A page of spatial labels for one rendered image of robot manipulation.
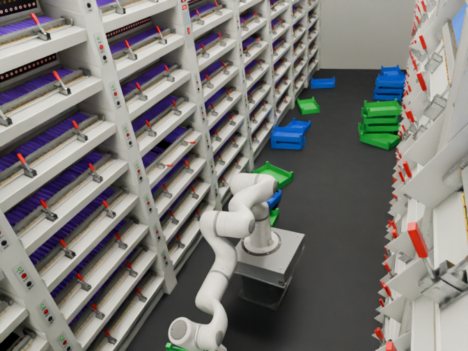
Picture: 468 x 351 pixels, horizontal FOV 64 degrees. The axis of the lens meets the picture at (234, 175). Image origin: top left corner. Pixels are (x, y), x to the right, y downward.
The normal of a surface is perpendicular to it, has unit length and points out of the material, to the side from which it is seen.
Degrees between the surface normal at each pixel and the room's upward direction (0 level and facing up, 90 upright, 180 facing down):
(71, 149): 15
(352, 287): 0
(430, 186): 90
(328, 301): 0
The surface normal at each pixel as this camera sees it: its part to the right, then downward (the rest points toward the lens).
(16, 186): 0.13, -0.77
